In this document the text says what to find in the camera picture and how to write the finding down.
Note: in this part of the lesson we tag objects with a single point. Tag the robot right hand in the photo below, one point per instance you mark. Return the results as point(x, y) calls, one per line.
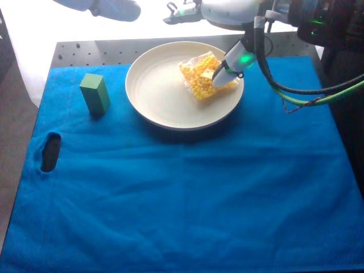
point(227, 12)

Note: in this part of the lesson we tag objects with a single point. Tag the bag of yellow beads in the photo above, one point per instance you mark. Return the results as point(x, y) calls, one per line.
point(196, 79)

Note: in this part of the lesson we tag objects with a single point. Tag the green rectangular block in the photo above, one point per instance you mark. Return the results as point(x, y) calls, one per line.
point(95, 94)

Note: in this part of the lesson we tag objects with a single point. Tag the white round plate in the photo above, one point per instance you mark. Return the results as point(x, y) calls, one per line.
point(162, 96)

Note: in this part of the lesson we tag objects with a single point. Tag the blue non-woven cloth bag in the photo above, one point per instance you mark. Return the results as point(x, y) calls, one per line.
point(182, 185)

